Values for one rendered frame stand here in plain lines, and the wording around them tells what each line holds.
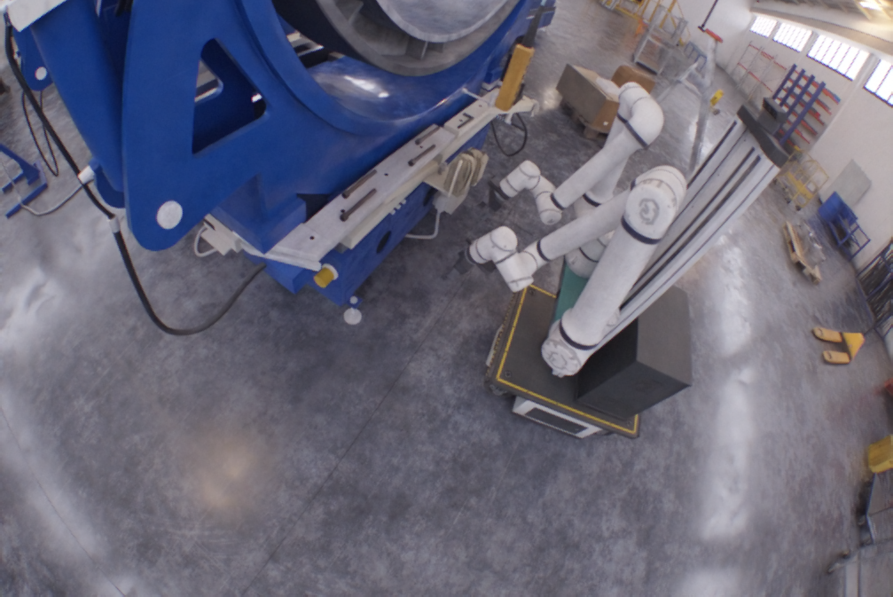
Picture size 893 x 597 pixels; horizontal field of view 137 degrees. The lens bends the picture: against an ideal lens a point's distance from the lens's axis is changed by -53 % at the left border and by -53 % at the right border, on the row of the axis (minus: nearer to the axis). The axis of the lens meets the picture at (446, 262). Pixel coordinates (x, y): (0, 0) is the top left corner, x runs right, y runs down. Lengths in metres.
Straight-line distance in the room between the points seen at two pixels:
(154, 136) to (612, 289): 1.17
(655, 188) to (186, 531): 2.24
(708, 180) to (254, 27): 1.46
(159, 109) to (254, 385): 1.53
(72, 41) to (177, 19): 0.22
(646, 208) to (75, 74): 1.22
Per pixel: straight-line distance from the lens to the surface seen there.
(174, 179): 0.98
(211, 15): 0.89
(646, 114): 1.44
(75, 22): 0.85
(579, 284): 1.79
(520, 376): 1.88
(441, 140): 1.98
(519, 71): 1.66
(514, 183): 1.60
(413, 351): 2.12
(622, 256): 0.97
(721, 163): 1.45
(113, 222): 1.23
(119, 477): 2.27
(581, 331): 1.17
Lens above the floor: 1.91
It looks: 50 degrees down
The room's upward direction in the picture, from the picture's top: 22 degrees clockwise
